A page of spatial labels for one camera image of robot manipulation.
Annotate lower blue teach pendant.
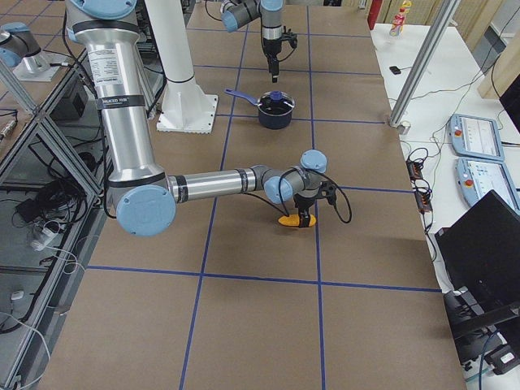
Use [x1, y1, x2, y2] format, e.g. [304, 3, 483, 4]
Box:
[456, 157, 519, 212]

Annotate glass pot lid blue knob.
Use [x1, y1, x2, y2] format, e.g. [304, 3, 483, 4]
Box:
[258, 90, 295, 115]

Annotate black laptop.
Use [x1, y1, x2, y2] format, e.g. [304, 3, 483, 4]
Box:
[434, 188, 520, 310]

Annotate dark blue saucepan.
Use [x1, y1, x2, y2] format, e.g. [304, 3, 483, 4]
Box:
[224, 89, 296, 130]

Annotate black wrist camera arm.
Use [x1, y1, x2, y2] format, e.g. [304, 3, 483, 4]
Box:
[316, 180, 337, 206]
[281, 26, 298, 50]

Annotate small black square sensor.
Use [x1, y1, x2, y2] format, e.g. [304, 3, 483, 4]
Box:
[389, 66, 401, 75]

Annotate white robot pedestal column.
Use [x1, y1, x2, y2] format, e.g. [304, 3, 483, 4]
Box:
[146, 1, 218, 133]

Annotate aluminium frame post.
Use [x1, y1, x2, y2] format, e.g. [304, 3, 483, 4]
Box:
[388, 0, 461, 135]

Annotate blue teach pendant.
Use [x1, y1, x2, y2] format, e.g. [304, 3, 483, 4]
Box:
[447, 114, 505, 162]
[456, 157, 519, 212]

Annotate red plastic bottle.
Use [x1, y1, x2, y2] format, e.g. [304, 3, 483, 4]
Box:
[389, 1, 412, 37]

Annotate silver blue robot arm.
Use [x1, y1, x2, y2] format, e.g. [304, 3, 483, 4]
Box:
[221, 0, 284, 83]
[66, 1, 327, 236]

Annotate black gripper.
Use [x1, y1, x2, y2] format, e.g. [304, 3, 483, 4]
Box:
[262, 38, 281, 83]
[293, 194, 316, 228]

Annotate upper blue teach pendant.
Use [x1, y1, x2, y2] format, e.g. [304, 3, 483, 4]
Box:
[447, 114, 505, 162]

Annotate yellow corn cob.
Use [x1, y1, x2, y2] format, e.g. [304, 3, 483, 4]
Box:
[278, 214, 317, 228]

